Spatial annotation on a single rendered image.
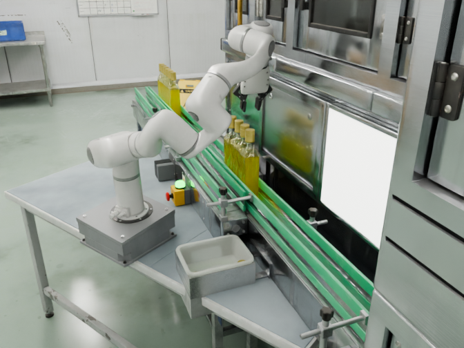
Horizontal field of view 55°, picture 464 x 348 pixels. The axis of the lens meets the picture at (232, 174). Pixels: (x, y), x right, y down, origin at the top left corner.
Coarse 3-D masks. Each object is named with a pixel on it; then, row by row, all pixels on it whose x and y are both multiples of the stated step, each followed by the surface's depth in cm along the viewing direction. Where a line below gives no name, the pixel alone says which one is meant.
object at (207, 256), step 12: (204, 240) 150; (216, 240) 152; (228, 240) 153; (240, 240) 150; (180, 252) 144; (192, 252) 150; (204, 252) 151; (216, 252) 153; (228, 252) 155; (240, 252) 149; (192, 264) 150; (204, 264) 150; (216, 264) 150; (228, 264) 138; (240, 264) 139; (192, 276) 135
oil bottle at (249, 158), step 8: (248, 152) 159; (256, 152) 160; (240, 160) 164; (248, 160) 159; (256, 160) 160; (240, 168) 165; (248, 168) 161; (256, 168) 162; (240, 176) 166; (248, 176) 162; (256, 176) 163; (248, 184) 163; (256, 184) 165; (256, 192) 166
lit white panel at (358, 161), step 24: (336, 120) 129; (336, 144) 131; (360, 144) 120; (384, 144) 111; (336, 168) 133; (360, 168) 121; (384, 168) 112; (336, 192) 134; (360, 192) 123; (384, 192) 114; (360, 216) 125; (384, 216) 115
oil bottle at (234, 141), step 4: (232, 140) 171; (236, 140) 169; (240, 140) 169; (232, 144) 171; (236, 144) 168; (232, 148) 171; (232, 152) 172; (232, 156) 173; (232, 160) 173; (232, 164) 174; (232, 168) 175
